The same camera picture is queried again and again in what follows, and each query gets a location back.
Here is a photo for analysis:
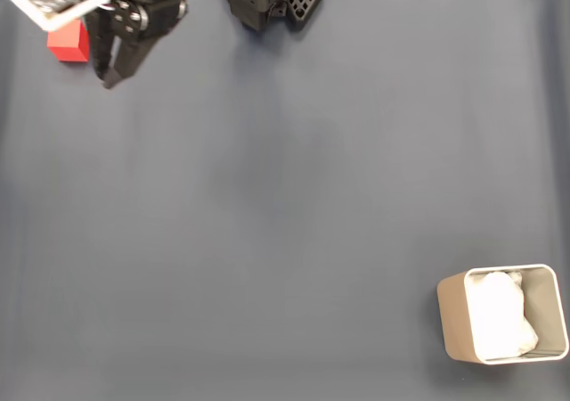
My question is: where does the beige square metal box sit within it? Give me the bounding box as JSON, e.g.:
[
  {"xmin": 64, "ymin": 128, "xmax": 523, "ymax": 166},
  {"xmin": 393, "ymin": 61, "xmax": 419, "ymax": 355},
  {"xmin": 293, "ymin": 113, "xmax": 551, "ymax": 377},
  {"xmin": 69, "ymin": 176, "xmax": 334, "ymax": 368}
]
[{"xmin": 436, "ymin": 263, "xmax": 570, "ymax": 366}]

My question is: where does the red cube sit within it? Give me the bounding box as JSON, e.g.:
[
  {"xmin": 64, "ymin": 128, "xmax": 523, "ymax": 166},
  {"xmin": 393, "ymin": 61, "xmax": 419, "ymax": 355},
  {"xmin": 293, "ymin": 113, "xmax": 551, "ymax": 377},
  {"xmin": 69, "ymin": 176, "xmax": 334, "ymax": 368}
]
[{"xmin": 46, "ymin": 17, "xmax": 91, "ymax": 63}]

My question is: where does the white crumpled cloth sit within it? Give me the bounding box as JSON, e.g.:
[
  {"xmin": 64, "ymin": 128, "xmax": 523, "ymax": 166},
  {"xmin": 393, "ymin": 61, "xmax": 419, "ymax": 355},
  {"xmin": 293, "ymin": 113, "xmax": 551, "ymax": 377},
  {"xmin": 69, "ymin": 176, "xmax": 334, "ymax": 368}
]
[{"xmin": 467, "ymin": 271, "xmax": 541, "ymax": 361}]

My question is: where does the dark blue-grey mat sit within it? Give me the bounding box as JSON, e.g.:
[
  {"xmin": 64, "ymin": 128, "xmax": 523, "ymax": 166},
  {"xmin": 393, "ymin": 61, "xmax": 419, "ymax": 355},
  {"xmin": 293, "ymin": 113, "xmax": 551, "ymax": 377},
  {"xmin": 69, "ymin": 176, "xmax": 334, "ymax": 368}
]
[{"xmin": 0, "ymin": 0, "xmax": 570, "ymax": 401}]

